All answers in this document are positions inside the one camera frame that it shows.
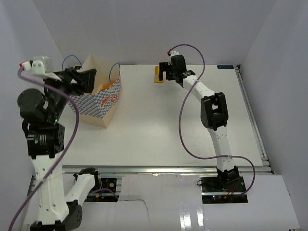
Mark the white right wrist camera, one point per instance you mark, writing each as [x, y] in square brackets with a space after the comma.
[171, 53]

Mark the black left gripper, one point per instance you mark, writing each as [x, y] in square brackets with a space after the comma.
[84, 80]

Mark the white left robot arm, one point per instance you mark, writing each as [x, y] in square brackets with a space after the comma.
[41, 110]

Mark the blue checkered paper bag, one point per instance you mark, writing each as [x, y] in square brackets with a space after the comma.
[98, 108]

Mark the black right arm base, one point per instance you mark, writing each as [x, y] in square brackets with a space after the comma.
[213, 192]

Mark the blue table corner label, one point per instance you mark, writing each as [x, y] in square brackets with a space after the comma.
[225, 66]

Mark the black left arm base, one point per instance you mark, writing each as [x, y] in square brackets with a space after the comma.
[105, 196]

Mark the yellow snack bar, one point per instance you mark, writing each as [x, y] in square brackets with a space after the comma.
[156, 76]

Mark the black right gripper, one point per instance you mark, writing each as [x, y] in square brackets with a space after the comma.
[165, 67]

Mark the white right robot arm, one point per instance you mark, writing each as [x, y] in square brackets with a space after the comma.
[213, 114]

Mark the aluminium table edge rail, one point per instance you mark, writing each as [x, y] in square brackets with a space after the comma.
[160, 170]

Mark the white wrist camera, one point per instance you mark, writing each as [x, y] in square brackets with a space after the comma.
[171, 53]
[40, 66]

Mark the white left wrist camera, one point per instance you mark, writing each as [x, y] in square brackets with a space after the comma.
[40, 66]

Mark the orange candy bag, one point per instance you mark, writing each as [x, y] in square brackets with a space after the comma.
[107, 86]

